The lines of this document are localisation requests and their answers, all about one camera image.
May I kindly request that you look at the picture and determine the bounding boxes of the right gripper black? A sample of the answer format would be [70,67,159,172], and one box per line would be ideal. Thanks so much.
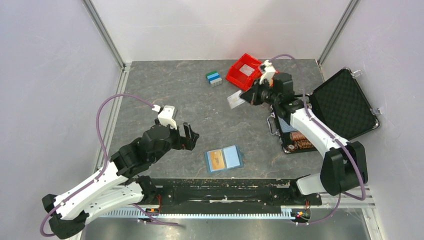
[241,78,281,106]

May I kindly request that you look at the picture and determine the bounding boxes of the blue card holder wallet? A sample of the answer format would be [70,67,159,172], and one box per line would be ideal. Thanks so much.
[204,145,244,173]

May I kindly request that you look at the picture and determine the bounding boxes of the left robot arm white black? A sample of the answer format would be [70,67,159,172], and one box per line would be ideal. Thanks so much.
[40,122,200,240]

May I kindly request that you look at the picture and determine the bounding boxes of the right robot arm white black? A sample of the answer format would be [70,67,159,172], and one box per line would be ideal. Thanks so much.
[239,72,368,204]

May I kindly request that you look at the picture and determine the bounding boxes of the white card in bin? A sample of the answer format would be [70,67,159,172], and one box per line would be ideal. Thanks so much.
[239,64,255,76]

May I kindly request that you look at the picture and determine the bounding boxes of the blue playing card deck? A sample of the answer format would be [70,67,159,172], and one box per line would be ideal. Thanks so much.
[277,116,298,133]

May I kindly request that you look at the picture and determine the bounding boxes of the red divided plastic bin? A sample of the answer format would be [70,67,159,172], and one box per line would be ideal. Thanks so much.
[225,53,279,92]

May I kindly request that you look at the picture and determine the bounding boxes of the stacked green blue white blocks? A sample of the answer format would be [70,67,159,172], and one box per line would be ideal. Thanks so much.
[205,71,223,87]

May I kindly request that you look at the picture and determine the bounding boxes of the orange green chip row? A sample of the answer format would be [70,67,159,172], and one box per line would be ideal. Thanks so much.
[289,131,307,141]

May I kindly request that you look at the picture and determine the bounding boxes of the orange brown chip row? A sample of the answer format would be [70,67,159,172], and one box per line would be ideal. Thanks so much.
[286,139,315,152]

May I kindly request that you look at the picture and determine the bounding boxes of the black poker chip case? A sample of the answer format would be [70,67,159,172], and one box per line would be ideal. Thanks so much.
[268,67,380,154]

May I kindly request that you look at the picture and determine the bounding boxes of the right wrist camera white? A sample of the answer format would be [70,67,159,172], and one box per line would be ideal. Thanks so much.
[258,59,277,87]

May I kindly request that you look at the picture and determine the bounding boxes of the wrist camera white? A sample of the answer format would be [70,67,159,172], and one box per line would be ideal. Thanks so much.
[152,104,178,130]
[258,59,277,87]

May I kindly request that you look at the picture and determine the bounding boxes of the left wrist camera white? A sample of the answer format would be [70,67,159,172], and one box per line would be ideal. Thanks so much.
[152,104,178,130]

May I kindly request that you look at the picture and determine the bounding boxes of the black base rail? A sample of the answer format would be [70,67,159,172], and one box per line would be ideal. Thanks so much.
[134,178,325,216]

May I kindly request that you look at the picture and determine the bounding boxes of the aluminium frame post left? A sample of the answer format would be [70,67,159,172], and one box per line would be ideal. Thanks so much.
[82,0,126,70]

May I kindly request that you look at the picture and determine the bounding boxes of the aluminium frame post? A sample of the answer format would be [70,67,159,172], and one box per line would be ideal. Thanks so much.
[317,0,361,67]
[82,0,126,70]

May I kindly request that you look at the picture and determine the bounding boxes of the aluminium frame post right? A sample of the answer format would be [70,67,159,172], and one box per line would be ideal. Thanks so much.
[317,0,361,67]

